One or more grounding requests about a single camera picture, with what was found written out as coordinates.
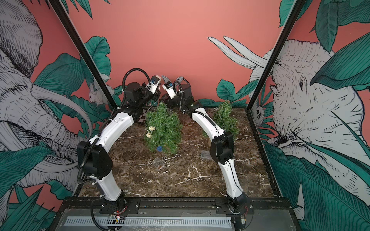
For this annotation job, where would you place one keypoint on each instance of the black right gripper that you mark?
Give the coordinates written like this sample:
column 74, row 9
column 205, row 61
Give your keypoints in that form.
column 169, row 102

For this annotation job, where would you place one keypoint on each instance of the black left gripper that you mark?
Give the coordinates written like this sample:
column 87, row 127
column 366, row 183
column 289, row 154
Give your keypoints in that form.
column 156, row 96

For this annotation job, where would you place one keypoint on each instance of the large green christmas tree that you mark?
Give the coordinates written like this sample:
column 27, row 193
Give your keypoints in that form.
column 168, row 130

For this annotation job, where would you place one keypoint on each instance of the small green christmas tree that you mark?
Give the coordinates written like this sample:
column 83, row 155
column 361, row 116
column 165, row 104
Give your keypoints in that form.
column 222, row 116

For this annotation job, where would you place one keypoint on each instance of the clear plastic battery box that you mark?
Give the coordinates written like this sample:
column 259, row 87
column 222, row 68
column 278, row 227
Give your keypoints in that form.
column 158, row 163

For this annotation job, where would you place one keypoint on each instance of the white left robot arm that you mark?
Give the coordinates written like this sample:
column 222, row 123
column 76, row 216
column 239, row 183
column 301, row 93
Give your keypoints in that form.
column 95, row 164

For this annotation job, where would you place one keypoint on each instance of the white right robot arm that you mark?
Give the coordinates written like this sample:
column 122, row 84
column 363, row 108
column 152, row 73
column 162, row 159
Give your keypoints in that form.
column 222, row 142

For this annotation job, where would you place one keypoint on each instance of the brown checkered chess board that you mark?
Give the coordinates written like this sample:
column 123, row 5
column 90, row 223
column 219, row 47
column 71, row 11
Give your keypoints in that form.
column 142, row 118

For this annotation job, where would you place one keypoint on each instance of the clear plastic box right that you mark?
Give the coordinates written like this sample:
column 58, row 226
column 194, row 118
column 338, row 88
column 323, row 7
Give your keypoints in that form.
column 205, row 155

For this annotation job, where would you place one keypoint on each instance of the white ventilation grille strip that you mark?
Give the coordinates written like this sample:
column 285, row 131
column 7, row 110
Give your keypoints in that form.
column 219, row 222

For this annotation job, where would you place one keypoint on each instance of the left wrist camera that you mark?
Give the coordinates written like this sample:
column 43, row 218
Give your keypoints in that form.
column 153, row 84

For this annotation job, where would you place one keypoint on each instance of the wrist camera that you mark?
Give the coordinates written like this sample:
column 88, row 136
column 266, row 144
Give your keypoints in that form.
column 153, row 84
column 168, row 86

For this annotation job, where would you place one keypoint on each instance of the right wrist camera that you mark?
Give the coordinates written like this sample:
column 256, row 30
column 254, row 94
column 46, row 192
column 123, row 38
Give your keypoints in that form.
column 168, row 86

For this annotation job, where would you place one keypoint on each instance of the black left corner post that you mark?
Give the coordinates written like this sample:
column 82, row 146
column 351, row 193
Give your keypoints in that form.
column 60, row 11

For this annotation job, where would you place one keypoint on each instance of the black corner post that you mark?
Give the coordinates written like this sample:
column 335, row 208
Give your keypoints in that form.
column 60, row 11
column 293, row 15

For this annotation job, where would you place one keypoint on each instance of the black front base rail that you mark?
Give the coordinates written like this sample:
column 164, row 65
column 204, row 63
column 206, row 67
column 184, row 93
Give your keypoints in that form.
column 219, row 204

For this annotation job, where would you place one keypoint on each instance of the black right corner post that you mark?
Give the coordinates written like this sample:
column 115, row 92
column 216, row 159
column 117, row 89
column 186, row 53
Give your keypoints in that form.
column 293, row 15

